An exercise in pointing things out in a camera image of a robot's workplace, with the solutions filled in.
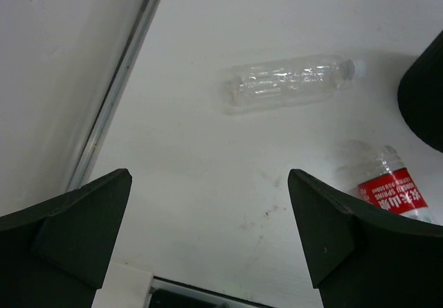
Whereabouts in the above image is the red label plastic bottle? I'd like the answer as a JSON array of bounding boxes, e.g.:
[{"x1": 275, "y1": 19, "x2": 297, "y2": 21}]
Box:
[{"x1": 336, "y1": 140, "x2": 437, "y2": 224}]

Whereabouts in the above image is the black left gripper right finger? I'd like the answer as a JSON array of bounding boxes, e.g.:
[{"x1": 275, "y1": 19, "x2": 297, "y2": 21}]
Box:
[{"x1": 288, "y1": 170, "x2": 442, "y2": 307}]

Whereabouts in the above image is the aluminium table edge rail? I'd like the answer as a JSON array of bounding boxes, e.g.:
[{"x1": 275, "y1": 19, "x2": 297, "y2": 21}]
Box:
[{"x1": 66, "y1": 0, "x2": 161, "y2": 191}]

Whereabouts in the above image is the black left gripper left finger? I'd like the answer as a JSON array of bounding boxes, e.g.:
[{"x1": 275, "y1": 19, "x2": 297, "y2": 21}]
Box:
[{"x1": 1, "y1": 169, "x2": 132, "y2": 307}]

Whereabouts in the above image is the clear unlabelled plastic bottle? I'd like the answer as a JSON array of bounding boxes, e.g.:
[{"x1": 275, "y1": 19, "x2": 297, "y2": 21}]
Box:
[{"x1": 221, "y1": 55, "x2": 367, "y2": 115}]

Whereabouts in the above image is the black ribbed plastic bin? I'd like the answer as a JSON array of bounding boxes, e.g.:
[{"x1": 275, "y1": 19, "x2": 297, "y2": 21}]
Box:
[{"x1": 397, "y1": 34, "x2": 443, "y2": 152}]

